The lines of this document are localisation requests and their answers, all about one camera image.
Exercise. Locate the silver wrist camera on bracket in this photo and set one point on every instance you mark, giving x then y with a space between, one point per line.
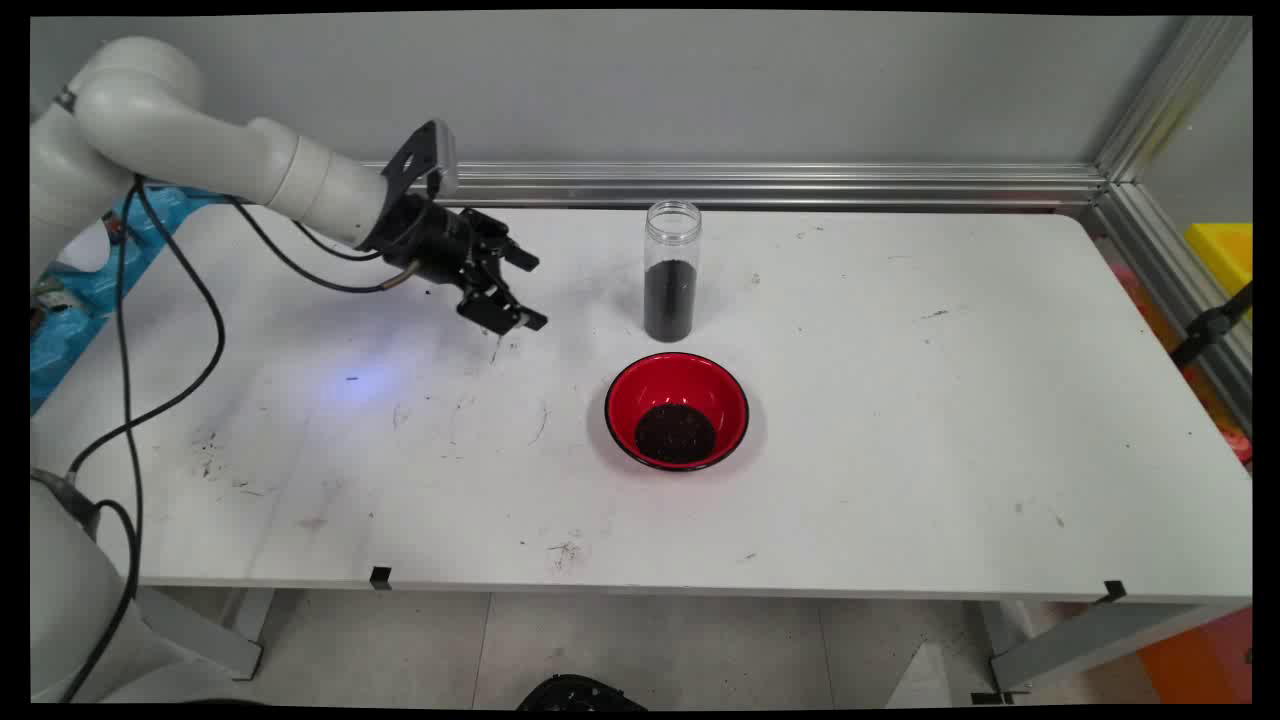
430 155

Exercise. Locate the slanted aluminium frame post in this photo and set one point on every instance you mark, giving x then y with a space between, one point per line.
1150 110

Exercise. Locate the red bowl with black rim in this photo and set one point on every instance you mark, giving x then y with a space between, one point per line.
640 385

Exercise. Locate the black grains heap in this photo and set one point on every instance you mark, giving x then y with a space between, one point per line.
676 435

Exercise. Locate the black tape marker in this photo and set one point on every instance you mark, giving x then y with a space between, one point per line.
380 578
1113 591

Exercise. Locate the black object on floor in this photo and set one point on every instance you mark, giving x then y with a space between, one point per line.
580 695

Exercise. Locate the yellow plastic box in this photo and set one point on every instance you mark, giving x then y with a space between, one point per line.
1225 250

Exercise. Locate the orange box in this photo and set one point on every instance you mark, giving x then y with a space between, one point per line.
1200 660

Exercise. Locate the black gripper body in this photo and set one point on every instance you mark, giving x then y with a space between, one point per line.
435 245

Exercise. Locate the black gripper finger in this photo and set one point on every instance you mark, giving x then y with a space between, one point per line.
510 250
495 310

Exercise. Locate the clear jar with black grains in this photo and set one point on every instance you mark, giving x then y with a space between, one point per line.
670 290

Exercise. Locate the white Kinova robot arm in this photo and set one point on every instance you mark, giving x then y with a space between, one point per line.
150 120

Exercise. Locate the horizontal aluminium frame rail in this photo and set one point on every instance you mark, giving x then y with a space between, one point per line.
800 185

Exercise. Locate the grey table leg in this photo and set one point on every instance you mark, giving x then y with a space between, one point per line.
200 630
1090 640

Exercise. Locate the blue printed packaging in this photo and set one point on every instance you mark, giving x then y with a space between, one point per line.
80 300

